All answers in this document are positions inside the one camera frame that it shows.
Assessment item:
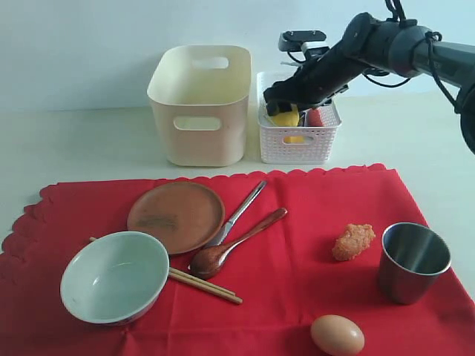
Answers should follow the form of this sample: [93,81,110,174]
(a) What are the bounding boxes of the yellow cheese wedge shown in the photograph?
[284,136,305,144]

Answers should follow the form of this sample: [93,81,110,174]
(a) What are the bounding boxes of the yellow lemon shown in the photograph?
[268,105,300,127]

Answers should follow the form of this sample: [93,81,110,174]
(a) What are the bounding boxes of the cream plastic bin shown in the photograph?
[147,45,252,167]

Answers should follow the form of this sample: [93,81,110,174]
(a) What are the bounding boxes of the dark wooden spoon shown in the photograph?
[190,208,287,280]

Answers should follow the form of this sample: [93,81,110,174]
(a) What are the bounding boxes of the lower wooden chopstick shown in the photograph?
[168,273,243,305]

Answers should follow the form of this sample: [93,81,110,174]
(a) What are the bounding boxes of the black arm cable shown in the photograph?
[361,0,465,114]

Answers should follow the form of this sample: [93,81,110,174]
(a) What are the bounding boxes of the brown egg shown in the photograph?
[310,314,365,355]

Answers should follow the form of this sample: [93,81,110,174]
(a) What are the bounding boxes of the white ceramic bowl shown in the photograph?
[60,231,170,326]

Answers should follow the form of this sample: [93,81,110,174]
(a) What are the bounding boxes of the red scalloped table cloth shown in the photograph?
[1,164,474,355]

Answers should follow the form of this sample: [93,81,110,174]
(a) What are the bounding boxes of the wooden chopstick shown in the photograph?
[168,273,243,305]
[88,237,238,297]

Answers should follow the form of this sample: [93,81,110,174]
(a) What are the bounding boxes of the steel table knife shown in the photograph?
[203,180,268,249]

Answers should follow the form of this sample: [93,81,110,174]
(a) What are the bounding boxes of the fried chicken nugget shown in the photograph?
[332,224,376,262]

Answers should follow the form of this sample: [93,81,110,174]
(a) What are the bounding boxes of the upper wooden chopstick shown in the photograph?
[88,237,238,297]

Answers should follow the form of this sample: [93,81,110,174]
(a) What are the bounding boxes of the brown round plate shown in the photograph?
[127,182,225,255]

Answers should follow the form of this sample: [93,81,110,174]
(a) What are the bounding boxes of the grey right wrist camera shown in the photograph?
[278,30,330,64]

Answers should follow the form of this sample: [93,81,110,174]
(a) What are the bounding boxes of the stainless steel cup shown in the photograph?
[378,222,451,305]

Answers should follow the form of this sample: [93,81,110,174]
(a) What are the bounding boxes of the blue white milk carton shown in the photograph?
[258,103,306,127]

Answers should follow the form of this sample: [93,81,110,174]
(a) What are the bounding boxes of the red sausage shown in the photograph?
[306,109,324,127]

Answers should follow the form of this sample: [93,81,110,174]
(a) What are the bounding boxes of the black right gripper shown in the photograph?
[263,40,362,115]

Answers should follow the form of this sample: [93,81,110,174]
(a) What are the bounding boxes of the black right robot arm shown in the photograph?
[263,13,474,150]

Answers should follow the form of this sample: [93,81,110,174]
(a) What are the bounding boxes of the white perforated plastic basket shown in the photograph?
[256,72,341,164]

